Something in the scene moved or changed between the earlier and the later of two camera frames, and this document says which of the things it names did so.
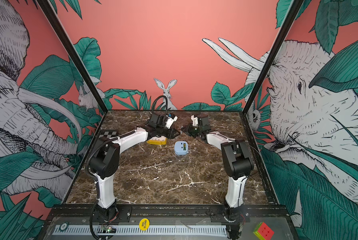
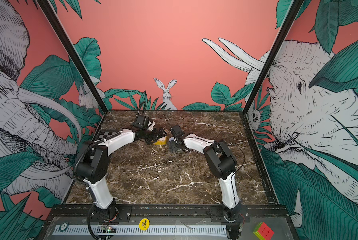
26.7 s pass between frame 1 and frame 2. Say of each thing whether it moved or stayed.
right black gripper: moved
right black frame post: stayed
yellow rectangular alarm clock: stayed
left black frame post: stayed
